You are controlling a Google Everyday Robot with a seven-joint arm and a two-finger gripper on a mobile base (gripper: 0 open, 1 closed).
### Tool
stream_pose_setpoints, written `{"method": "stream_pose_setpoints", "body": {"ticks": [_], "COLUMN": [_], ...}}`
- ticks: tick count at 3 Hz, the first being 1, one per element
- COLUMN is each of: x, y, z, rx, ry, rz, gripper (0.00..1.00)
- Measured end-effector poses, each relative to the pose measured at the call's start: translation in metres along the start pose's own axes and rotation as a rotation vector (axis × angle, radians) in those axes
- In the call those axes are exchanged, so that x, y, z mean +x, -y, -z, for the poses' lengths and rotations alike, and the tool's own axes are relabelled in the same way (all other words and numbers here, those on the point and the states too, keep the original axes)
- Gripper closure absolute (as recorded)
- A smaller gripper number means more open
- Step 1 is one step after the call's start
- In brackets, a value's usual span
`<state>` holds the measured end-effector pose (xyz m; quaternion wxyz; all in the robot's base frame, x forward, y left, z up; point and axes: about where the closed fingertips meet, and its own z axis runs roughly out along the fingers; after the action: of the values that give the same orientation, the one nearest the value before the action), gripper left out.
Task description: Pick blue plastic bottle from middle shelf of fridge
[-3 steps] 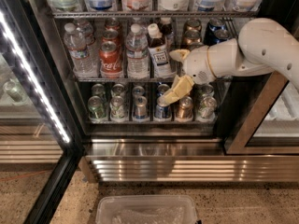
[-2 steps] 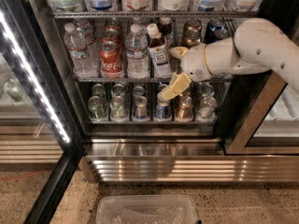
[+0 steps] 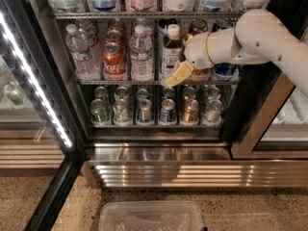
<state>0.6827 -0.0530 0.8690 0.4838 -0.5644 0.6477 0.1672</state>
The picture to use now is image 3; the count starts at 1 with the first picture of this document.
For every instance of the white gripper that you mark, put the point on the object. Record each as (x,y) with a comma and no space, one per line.
(196,51)

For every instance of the brown tea bottle white label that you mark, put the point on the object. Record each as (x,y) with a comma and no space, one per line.
(171,50)

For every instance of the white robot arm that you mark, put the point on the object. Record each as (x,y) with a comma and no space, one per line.
(257,38)

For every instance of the rear gold can bottom shelf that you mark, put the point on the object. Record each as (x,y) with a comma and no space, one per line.
(188,93)

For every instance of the gold can shelf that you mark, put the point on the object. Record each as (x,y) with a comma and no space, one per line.
(188,93)
(189,114)

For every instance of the rear blue can bottom shelf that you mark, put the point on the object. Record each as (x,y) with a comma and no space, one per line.
(168,93)

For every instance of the blue can shelf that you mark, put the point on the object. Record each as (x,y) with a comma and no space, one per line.
(167,112)
(168,93)

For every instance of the front centre water bottle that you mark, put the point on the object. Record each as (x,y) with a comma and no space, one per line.
(141,55)

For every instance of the water bottle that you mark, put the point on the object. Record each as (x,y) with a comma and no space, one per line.
(147,24)
(79,49)
(88,29)
(141,55)

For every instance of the rear centre water bottle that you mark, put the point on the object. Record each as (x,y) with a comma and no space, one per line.
(147,24)

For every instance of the front blue can bottom shelf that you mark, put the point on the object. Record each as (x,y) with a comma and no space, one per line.
(167,112)

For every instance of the front gold can bottom shelf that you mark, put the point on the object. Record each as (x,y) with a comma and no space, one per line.
(189,114)

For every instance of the rear green can bottom shelf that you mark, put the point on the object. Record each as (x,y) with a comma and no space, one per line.
(102,94)

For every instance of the green can shelf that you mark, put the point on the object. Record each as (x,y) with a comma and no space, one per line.
(102,94)
(100,114)

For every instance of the rear left water bottle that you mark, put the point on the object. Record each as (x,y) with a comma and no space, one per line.
(88,29)

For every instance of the front green can bottom shelf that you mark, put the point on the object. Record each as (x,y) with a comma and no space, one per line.
(100,114)

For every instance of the front left water bottle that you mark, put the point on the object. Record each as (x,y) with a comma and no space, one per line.
(79,49)

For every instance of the steel fridge base grille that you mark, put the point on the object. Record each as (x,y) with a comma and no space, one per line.
(185,166)

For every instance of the rear silver can bottom right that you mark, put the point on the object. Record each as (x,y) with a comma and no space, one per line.
(211,93)

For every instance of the rear silver blue can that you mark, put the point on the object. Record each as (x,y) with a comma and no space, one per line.
(142,94)

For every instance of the silver blue can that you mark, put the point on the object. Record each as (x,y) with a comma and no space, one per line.
(142,94)
(144,112)

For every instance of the front silver can bottom right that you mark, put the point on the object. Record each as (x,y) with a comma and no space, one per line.
(212,113)

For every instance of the front red Coca-Cola can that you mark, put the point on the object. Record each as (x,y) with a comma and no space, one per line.
(113,61)

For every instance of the red coca-cola can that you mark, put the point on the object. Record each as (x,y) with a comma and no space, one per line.
(115,37)
(116,24)
(113,61)

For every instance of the middle red Coca-Cola can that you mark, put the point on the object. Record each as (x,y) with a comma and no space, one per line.
(115,37)

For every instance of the front silver blue can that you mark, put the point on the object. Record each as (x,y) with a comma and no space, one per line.
(144,112)

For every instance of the rear white green can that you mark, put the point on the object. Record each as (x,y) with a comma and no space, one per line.
(122,92)

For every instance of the white green can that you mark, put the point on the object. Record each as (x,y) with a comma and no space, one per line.
(122,92)
(122,115)

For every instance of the rear red Coca-Cola can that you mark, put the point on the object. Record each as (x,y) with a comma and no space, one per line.
(116,24)

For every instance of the front white green can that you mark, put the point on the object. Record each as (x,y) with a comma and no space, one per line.
(122,115)

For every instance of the white LED light strip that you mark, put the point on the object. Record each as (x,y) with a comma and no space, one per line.
(8,35)

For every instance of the clear plastic bin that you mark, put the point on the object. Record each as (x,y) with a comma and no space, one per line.
(151,216)

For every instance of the middle wire shelf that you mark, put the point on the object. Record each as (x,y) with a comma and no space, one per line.
(152,83)

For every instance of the wire shelf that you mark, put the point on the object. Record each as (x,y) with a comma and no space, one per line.
(152,83)
(127,15)

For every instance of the top wire shelf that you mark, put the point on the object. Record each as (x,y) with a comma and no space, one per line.
(127,15)

